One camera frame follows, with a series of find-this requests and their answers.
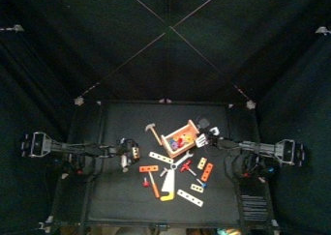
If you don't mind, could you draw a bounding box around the metal table clamp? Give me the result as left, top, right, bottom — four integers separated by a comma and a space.
37, 215, 57, 235

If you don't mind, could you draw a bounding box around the wooden toy toolbox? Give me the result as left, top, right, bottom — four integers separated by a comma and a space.
161, 119, 202, 160

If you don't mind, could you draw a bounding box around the short cream perforated strip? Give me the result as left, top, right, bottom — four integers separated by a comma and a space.
189, 183, 206, 194

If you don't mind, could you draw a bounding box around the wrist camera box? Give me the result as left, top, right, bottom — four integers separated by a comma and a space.
129, 143, 143, 160
195, 116, 213, 130

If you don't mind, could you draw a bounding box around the wooden toy hammer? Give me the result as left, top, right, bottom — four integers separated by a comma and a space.
145, 123, 165, 147

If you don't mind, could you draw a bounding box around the long cream perforated strip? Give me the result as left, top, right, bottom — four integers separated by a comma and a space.
177, 189, 206, 208

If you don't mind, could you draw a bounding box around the orange toy screwdriver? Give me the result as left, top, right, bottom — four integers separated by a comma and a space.
147, 171, 162, 199

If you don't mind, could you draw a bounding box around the orange perforated strip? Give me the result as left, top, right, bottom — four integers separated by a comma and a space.
201, 162, 215, 183

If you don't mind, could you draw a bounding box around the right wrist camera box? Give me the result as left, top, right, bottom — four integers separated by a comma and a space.
195, 116, 213, 130

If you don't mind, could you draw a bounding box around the cream perforated wooden strip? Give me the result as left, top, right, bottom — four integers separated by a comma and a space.
147, 151, 175, 164

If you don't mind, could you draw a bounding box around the blue toy bolt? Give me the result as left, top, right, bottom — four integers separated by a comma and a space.
195, 178, 209, 190

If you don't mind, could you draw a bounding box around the thin diagonal brace cord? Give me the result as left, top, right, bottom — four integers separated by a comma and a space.
79, 0, 230, 100
119, 0, 253, 102

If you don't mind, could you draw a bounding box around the short yellow perforated strip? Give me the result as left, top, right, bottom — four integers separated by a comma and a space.
197, 157, 209, 171

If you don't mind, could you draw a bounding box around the grey toy wrench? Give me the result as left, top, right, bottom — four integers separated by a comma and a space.
170, 150, 195, 171

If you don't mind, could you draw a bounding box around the toy saw yellow handle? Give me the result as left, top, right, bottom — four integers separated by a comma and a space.
159, 168, 178, 202

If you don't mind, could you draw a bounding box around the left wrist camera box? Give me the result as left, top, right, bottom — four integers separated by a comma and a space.
129, 143, 143, 160

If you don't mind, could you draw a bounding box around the red toy screwdriver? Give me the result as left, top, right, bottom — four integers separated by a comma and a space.
179, 160, 198, 177

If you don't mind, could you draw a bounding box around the orange block with holes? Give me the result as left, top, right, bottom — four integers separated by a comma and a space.
139, 164, 161, 173

